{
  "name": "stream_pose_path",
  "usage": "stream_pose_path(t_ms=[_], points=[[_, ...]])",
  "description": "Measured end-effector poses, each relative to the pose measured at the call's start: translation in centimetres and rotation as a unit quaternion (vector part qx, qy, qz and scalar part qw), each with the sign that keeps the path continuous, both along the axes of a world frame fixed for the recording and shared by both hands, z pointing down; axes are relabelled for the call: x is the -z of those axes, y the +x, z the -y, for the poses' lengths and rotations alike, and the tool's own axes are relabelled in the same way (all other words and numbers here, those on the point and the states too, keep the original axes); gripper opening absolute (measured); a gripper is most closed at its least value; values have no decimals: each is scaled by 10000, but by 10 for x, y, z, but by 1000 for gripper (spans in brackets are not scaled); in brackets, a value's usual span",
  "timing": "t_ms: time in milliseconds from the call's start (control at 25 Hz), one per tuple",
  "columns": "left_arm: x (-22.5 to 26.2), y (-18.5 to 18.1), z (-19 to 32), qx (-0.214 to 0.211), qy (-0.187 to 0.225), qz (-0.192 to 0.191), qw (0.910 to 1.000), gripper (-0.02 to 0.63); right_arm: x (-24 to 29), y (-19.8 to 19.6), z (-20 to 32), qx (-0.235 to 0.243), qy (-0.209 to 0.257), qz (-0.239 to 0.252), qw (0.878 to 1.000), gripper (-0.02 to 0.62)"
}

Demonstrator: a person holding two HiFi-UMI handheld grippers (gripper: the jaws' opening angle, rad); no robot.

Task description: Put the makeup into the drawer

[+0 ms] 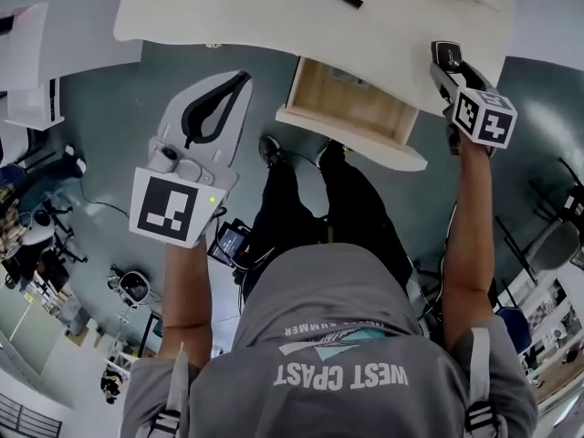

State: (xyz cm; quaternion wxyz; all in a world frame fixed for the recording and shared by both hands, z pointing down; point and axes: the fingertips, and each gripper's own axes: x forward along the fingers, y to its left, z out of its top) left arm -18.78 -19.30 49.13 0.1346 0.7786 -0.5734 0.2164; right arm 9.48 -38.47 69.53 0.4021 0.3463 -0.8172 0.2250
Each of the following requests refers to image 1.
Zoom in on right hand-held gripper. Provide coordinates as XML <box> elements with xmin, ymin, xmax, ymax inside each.
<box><xmin>429</xmin><ymin>40</ymin><xmax>519</xmax><ymax>157</ymax></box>

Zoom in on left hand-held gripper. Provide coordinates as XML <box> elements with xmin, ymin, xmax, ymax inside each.
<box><xmin>129</xmin><ymin>70</ymin><xmax>255</xmax><ymax>249</ymax></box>

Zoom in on wooden drawer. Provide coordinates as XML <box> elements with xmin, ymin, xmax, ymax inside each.
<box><xmin>275</xmin><ymin>56</ymin><xmax>429</xmax><ymax>172</ymax></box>

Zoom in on person's right forearm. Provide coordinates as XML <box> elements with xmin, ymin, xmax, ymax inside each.
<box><xmin>441</xmin><ymin>137</ymin><xmax>497</xmax><ymax>353</ymax></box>

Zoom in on person's left forearm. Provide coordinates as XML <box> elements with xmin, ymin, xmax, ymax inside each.
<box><xmin>157</xmin><ymin>237</ymin><xmax>216</xmax><ymax>362</ymax></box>

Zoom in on person's left shoe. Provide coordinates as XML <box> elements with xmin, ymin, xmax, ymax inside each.
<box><xmin>258</xmin><ymin>134</ymin><xmax>288</xmax><ymax>169</ymax></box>

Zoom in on black device with screen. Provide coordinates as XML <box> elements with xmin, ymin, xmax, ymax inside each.
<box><xmin>207</xmin><ymin>217</ymin><xmax>253</xmax><ymax>271</ymax></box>

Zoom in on black trousers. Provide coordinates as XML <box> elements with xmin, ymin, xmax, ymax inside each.
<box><xmin>241</xmin><ymin>140</ymin><xmax>415</xmax><ymax>291</ymax></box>

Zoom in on white round machine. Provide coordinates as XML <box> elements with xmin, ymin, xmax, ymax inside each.
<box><xmin>108</xmin><ymin>265</ymin><xmax>152</xmax><ymax>309</ymax></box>

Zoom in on grey chair with black legs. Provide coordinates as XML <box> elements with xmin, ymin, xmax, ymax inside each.
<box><xmin>495</xmin><ymin>156</ymin><xmax>584</xmax><ymax>286</ymax></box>

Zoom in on white cabinet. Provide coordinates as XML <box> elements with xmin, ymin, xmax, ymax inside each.
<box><xmin>0</xmin><ymin>1</ymin><xmax>68</xmax><ymax>131</ymax></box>

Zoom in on black office chair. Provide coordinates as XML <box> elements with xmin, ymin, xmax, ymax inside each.
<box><xmin>17</xmin><ymin>198</ymin><xmax>89</xmax><ymax>264</ymax></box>

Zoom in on grey printed shirt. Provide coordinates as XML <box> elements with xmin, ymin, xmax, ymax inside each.
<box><xmin>119</xmin><ymin>243</ymin><xmax>539</xmax><ymax>438</ymax></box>

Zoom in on blue chair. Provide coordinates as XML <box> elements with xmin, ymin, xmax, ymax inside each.
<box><xmin>495</xmin><ymin>306</ymin><xmax>534</xmax><ymax>355</ymax></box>

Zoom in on black floor cable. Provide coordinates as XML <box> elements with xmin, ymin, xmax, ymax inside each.
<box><xmin>80</xmin><ymin>182</ymin><xmax>133</xmax><ymax>221</ymax></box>

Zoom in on grey left shoulder strap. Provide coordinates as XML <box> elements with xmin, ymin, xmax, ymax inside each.
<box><xmin>148</xmin><ymin>342</ymin><xmax>191</xmax><ymax>438</ymax></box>

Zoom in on grey shoulder strap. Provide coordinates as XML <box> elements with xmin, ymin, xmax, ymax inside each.
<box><xmin>464</xmin><ymin>326</ymin><xmax>499</xmax><ymax>438</ymax></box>
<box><xmin>148</xmin><ymin>342</ymin><xmax>191</xmax><ymax>438</ymax></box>

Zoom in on grey right shoulder strap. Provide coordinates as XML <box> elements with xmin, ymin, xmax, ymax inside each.
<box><xmin>464</xmin><ymin>326</ymin><xmax>499</xmax><ymax>438</ymax></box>

